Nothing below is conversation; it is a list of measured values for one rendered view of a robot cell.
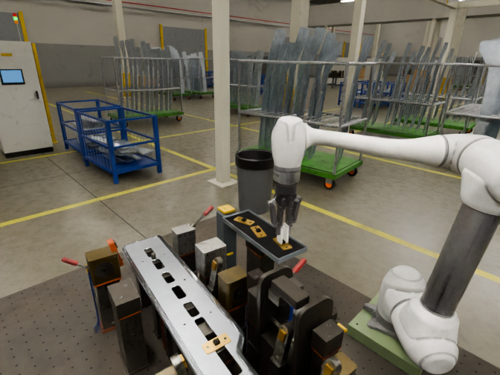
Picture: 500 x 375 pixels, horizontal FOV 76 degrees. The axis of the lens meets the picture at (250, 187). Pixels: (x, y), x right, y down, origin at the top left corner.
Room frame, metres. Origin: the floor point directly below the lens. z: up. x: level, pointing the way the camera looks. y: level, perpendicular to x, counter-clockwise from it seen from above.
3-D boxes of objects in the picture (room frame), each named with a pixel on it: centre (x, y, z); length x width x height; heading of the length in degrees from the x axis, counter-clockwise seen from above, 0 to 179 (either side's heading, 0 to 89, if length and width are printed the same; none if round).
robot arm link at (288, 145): (1.02, -0.12, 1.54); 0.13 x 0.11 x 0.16; 177
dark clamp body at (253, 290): (0.86, -0.06, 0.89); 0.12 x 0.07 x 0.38; 126
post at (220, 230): (1.30, 0.10, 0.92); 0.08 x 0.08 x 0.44; 36
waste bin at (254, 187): (3.71, -0.06, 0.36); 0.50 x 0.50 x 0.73
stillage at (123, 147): (5.15, 2.18, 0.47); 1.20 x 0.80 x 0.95; 46
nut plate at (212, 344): (0.70, 0.09, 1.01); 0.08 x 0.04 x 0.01; 126
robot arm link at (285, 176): (1.01, -0.12, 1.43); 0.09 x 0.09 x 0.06
